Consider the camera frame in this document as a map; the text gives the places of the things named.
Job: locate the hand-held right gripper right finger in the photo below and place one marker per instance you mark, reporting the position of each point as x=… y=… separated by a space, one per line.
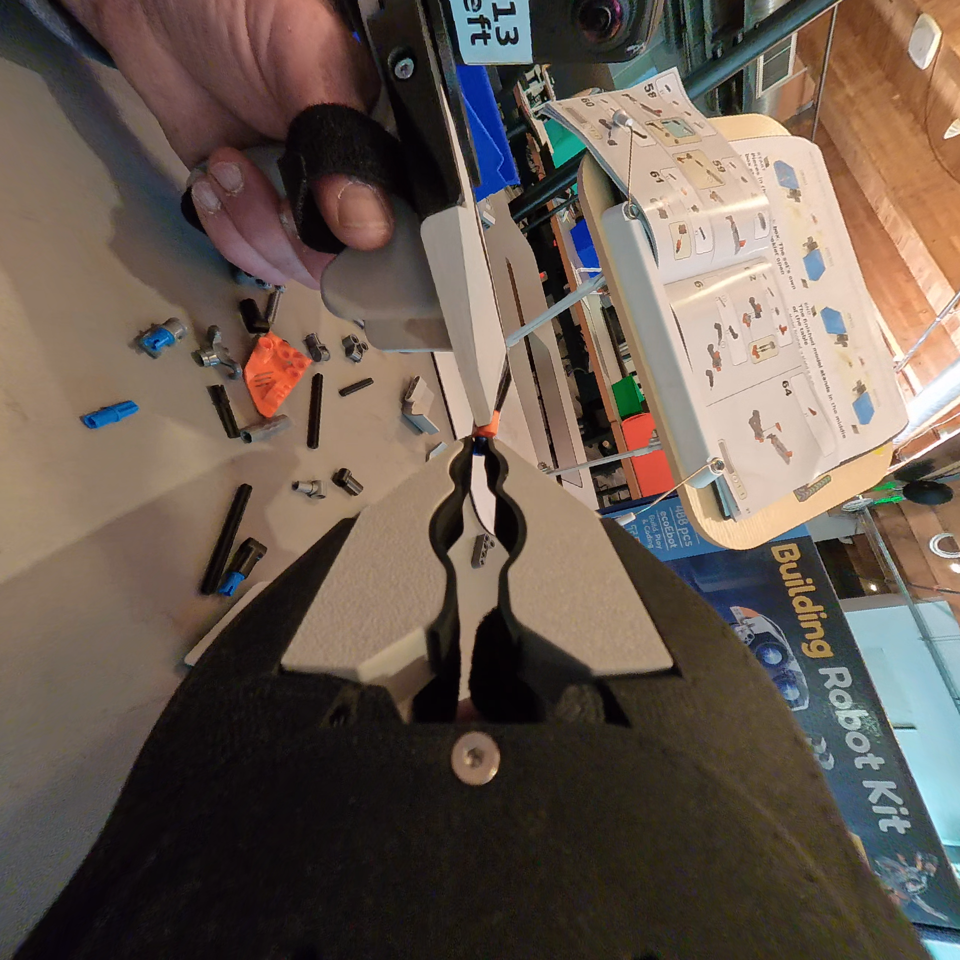
x=585 y=600

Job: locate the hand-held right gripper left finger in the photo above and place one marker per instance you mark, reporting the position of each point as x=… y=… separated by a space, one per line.
x=360 y=600

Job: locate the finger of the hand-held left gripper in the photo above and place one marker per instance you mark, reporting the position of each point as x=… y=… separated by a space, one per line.
x=458 y=300

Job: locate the black connector with blue pin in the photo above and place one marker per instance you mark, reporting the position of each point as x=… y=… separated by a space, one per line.
x=240 y=567

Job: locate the small orange piece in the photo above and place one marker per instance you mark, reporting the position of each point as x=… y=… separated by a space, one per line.
x=483 y=435

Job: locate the blue plastic bin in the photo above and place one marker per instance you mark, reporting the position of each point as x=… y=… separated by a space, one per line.
x=488 y=128

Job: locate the grey elbow connector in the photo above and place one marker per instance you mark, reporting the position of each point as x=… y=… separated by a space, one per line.
x=308 y=488

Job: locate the person's left hand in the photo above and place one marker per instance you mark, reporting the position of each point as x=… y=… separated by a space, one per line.
x=225 y=75

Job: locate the small dark grey connector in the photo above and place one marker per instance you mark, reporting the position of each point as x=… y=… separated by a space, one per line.
x=317 y=347
x=354 y=347

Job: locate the short black axle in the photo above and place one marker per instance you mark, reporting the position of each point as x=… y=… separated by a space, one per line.
x=356 y=387

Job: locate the black stubby connector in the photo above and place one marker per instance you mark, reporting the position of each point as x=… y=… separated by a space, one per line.
x=348 y=482

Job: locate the white book stand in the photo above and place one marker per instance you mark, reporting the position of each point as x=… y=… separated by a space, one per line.
x=660 y=495

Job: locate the long black axle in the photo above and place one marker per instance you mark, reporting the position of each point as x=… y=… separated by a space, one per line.
x=315 y=410

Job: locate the orange triangular panel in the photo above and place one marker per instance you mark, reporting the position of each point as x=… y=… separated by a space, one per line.
x=275 y=372

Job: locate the light grey long bar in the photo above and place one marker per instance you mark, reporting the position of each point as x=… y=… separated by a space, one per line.
x=225 y=623

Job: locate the black clip connector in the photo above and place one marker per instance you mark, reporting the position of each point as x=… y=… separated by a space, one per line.
x=252 y=315

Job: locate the medium black axle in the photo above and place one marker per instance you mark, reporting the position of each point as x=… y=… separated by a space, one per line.
x=228 y=537

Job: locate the red flat object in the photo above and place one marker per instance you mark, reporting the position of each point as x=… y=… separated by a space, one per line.
x=642 y=443

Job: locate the grey tube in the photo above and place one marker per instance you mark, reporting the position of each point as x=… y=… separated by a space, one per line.
x=266 y=428

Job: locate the green flat object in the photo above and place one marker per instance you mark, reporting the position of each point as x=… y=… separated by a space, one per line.
x=627 y=393

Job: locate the black pin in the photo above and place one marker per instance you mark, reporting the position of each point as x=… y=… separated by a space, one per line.
x=222 y=410

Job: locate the robot kit box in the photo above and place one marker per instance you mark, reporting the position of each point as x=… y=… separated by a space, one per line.
x=810 y=705

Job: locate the instruction booklet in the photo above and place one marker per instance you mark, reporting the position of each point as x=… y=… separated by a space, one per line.
x=750 y=270

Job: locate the light grey bracket piece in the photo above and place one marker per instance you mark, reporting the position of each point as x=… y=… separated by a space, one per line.
x=416 y=405

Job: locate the black ceiling rail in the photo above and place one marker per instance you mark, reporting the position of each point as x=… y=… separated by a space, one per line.
x=750 y=38

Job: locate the silver ventilation duct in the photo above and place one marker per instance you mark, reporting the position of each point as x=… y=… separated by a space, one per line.
x=933 y=402

